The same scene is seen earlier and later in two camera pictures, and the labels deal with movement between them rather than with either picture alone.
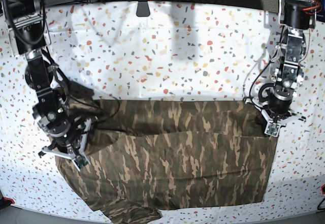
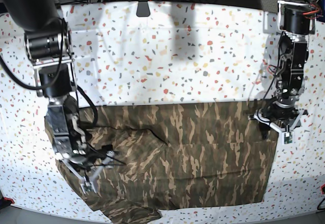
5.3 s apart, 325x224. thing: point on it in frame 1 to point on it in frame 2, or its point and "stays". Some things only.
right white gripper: [286, 122] to [256, 116]
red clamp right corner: [322, 189] stays
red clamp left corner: [7, 198] stays
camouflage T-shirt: [145, 157] stays
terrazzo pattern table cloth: [166, 51] stays
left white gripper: [83, 147] to [88, 185]
